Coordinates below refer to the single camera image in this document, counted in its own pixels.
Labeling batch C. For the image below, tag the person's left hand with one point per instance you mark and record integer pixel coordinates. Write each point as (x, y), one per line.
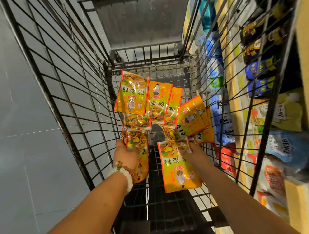
(125, 156)

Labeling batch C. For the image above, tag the person's right hand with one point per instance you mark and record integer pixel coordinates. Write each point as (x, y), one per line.
(198, 156)

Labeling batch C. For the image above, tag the person's right fingers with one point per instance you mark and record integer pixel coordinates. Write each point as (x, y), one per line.
(188, 149)

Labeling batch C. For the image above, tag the person's left fingers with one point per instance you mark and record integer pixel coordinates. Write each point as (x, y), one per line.
(120, 143)

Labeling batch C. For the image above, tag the yellow seasoning sachet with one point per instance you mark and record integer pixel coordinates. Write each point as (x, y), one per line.
(178, 171)
(142, 166)

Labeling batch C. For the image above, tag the bunch of yellow packets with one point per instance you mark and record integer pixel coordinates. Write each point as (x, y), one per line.
(158, 101)

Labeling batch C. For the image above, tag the person's left forearm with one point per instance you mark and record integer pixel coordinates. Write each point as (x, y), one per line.
(96, 207)

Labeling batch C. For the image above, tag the person's right forearm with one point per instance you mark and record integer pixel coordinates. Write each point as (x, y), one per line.
(236, 205)

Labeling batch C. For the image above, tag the red packet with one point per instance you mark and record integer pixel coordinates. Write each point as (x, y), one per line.
(227, 159)

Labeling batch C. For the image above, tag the blue and white bag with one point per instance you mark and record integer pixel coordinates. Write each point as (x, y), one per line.
(224, 120)

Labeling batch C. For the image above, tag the stack of blue white packets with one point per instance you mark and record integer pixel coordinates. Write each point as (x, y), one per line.
(214, 65)

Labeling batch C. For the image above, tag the white and orange packet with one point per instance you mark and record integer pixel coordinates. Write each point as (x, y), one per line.
(274, 178)

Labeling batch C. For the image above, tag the light blue sauce pouch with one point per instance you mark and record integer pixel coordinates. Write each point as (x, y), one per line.
(286, 147)

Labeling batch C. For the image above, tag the row of dark blue packets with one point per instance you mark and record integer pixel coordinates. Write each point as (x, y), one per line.
(259, 77)

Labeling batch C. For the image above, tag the yellow sauce pouch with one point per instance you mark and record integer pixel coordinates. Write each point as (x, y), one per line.
(287, 113)

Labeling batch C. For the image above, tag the beige store shelf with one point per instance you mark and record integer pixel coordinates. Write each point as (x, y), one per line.
(298, 207)

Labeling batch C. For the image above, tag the row of black packets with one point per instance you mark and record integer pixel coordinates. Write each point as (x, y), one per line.
(256, 31)

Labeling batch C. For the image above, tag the teal packet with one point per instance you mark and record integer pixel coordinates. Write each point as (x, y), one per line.
(208, 14)

